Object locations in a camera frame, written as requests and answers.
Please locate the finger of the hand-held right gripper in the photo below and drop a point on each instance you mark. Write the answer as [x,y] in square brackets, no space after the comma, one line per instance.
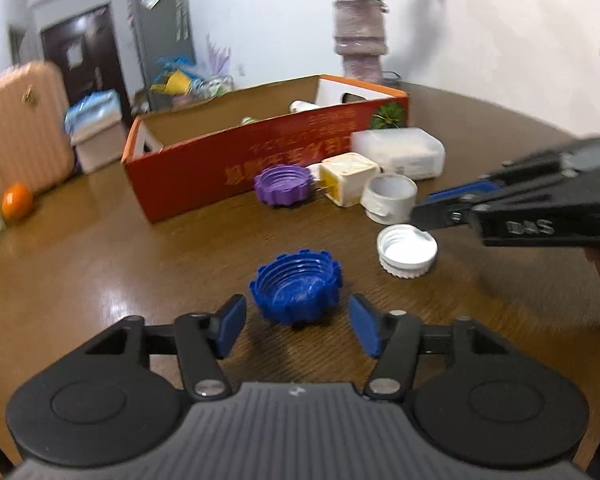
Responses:
[445,217]
[470,191]

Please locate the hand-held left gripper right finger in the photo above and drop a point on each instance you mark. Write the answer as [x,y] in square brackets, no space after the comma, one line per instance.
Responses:
[366,325]

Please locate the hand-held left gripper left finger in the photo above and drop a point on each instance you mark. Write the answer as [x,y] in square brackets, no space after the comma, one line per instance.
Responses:
[230,325]

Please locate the white bottle cap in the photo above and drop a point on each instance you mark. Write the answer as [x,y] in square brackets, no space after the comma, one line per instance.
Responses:
[407,252]

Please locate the blue bottle cap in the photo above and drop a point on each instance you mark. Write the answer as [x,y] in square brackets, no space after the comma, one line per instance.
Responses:
[295,290]

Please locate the cream square cap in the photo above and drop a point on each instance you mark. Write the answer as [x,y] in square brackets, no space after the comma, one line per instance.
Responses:
[350,177]

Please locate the purple bottle cap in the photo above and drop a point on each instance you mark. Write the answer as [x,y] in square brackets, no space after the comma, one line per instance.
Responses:
[282,186]

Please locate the red cardboard box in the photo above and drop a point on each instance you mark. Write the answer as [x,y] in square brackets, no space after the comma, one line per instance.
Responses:
[190,175]

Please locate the white plastic box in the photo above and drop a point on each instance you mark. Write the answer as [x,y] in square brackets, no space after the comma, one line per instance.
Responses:
[405,152]

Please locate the black eyeglasses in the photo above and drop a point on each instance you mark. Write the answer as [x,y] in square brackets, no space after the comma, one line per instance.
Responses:
[392,78]

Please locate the pink textured vase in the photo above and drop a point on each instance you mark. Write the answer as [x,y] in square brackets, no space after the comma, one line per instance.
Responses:
[360,40]

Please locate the white square container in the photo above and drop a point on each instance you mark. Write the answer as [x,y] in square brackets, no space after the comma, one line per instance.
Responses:
[100,152]

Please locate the orange fruit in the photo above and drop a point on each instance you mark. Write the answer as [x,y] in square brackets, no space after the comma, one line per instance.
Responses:
[17,202]

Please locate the blue and yellow bag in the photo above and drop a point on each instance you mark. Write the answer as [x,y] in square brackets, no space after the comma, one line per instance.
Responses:
[177,80]

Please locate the blue plastic packet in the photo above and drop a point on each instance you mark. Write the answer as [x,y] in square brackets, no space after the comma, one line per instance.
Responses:
[92,110]

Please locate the pale purple wrapped bouquet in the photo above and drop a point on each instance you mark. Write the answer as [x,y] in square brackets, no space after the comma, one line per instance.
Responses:
[217,70]

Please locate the pink ribbed suitcase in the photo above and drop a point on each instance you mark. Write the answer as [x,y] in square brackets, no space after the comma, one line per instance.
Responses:
[20,125]

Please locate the dark brown entrance door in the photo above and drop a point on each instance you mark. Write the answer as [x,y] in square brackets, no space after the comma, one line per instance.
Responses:
[95,60]

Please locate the grey cabinet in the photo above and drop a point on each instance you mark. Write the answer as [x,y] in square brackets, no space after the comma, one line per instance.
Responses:
[160,35]

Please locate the white paper on door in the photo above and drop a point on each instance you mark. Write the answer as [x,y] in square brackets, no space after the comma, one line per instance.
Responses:
[73,56]

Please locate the hanging packets on refrigerator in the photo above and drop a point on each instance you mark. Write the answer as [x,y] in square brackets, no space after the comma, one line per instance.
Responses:
[181,7]

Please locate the side room door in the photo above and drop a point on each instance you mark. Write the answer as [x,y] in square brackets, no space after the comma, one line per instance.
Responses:
[17,45]

